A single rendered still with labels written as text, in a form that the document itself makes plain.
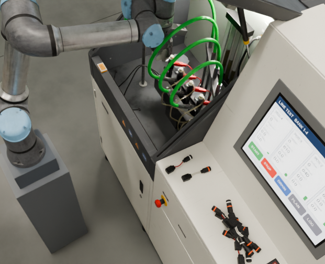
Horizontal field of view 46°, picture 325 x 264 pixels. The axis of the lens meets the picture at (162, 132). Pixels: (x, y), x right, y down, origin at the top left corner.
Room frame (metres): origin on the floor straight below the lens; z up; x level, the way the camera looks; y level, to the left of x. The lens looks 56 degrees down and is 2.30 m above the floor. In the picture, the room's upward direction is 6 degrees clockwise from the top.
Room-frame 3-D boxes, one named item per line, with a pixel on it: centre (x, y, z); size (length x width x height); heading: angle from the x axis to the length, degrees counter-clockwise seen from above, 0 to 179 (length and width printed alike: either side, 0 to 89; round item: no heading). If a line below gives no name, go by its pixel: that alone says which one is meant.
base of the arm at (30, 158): (0.76, 0.55, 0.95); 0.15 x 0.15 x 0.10
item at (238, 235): (0.48, -0.29, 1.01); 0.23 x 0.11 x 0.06; 34
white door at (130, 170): (1.04, 0.21, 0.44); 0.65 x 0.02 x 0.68; 34
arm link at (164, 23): (1.14, 0.04, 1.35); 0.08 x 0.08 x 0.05
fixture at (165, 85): (1.08, -0.07, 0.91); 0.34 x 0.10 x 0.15; 34
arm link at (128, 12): (1.09, 0.13, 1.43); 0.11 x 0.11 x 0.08; 25
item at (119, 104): (1.04, 0.19, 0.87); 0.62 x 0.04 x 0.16; 34
